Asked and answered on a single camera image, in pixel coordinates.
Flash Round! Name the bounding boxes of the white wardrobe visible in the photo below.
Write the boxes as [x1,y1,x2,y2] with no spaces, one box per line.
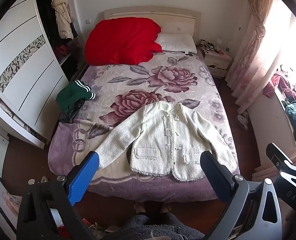
[0,0,88,150]

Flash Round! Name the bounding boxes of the beige hanging coat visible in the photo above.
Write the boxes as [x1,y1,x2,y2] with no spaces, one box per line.
[50,0,73,40]

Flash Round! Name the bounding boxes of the white fuzzy cardigan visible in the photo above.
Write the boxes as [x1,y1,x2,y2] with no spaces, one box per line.
[94,101,238,182]

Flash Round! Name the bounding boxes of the red folded clothes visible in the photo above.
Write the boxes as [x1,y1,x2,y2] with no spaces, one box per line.
[54,44,71,55]

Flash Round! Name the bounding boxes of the red quilt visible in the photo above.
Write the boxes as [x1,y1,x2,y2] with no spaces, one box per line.
[84,17,163,66]

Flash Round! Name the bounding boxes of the floral blanket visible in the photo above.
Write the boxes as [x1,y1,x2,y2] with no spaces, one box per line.
[48,49,241,202]

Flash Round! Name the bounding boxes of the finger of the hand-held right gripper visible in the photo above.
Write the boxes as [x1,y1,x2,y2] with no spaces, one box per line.
[266,142,296,173]

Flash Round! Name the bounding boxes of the person's grey fleece pants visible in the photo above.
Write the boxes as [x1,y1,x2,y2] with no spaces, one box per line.
[103,212,206,240]

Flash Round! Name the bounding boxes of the pair of white slippers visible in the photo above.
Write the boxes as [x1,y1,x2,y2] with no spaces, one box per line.
[237,112,250,130]

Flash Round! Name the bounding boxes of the green striped-cuff garment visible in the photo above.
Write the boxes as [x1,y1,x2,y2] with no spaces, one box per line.
[55,79,97,113]

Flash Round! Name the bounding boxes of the cream nightstand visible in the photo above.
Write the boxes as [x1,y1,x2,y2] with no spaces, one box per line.
[203,47,233,78]

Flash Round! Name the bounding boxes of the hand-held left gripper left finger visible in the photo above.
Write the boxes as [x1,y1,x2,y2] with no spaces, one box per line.
[17,152,100,240]

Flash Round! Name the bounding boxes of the pile of clothes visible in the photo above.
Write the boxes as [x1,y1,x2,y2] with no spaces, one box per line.
[263,66,296,140]

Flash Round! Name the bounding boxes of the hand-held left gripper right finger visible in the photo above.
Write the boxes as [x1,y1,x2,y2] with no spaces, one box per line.
[200,151,283,240]

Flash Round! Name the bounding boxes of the white pillow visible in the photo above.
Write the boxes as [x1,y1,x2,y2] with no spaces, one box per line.
[155,33,198,54]

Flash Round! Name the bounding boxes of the dark hanging clothes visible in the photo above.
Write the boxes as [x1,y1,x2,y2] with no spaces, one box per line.
[37,0,58,45]

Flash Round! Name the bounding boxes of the pink floor mat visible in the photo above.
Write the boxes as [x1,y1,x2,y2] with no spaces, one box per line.
[253,147,296,180]

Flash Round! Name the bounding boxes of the pink patterned curtain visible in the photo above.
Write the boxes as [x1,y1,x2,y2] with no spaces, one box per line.
[224,0,292,115]

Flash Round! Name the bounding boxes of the black garment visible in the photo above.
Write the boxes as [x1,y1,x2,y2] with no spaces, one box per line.
[59,99,86,124]

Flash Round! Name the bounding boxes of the pink cloth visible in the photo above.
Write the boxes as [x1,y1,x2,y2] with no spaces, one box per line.
[3,192,22,214]

